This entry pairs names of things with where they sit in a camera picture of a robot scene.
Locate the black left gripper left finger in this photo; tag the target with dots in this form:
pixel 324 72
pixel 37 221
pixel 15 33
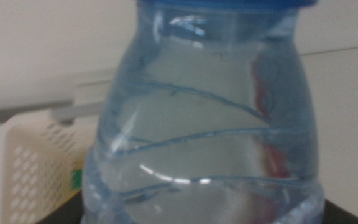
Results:
pixel 64 211

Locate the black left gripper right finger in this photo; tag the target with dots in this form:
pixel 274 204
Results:
pixel 340 214

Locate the white perforated plastic basket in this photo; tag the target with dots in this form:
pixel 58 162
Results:
pixel 33 161

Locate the clear water bottle blue cap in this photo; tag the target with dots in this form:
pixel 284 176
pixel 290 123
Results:
pixel 204 124

